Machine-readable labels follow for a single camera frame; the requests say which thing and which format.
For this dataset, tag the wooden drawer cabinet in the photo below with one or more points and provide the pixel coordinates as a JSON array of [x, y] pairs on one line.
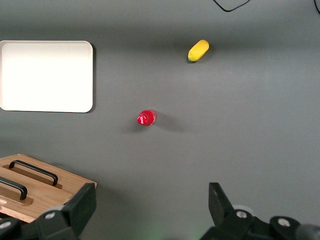
[[75, 176]]

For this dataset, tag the cream rectangular tray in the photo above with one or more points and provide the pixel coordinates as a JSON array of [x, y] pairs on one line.
[[45, 75]]

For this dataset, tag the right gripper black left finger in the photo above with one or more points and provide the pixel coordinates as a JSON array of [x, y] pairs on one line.
[[75, 210]]

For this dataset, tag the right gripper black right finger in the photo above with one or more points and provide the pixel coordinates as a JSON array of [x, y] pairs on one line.
[[225, 215]]

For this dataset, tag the yellow toy lemon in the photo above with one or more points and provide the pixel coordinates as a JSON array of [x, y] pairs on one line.
[[198, 50]]

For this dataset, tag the wooden drawer front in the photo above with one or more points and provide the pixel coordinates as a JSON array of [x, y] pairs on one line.
[[45, 197], [65, 178]]

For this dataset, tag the red coke bottle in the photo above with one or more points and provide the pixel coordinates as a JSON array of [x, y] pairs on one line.
[[146, 118]]

